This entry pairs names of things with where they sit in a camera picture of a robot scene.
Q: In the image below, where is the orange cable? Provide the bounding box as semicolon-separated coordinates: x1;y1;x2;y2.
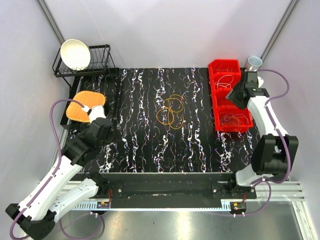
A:
221;113;251;128

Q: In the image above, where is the red compartment bin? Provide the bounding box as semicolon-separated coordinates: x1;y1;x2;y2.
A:
208;59;254;133

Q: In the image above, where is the black wire dish rack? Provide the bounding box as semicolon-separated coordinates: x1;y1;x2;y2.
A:
52;44;121;130

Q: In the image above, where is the yellow woven basket tray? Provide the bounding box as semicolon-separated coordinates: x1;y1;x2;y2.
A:
66;90;106;123

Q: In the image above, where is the white bowl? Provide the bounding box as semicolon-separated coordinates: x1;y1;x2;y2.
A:
60;39;91;71

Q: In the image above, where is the white mug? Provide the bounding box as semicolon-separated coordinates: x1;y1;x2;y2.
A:
245;56;263;72

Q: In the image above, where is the blue cable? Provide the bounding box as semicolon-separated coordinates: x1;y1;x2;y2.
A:
219;112;247;127

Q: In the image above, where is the yellow cable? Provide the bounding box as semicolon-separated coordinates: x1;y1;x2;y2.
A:
156;94;186;130

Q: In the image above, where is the white cable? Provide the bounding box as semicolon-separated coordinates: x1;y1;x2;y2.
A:
216;73;235;90

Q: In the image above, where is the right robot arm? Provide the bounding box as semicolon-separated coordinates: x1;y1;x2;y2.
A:
225;71;299;199

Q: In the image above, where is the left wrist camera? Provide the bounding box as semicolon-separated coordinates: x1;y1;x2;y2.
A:
82;105;106;123

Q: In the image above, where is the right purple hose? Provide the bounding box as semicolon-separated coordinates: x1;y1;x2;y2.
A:
246;69;292;218

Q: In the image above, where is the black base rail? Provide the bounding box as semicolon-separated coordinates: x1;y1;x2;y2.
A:
79;172;258;210

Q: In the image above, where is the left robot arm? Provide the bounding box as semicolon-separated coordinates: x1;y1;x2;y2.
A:
5;105;113;240

